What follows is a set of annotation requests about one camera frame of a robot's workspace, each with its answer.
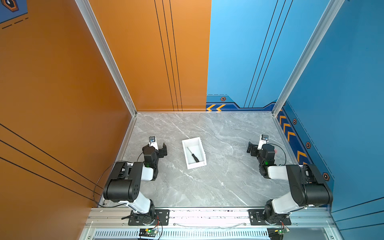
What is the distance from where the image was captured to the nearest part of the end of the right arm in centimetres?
73

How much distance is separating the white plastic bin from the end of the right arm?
0.93ft

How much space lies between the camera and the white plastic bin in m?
0.91
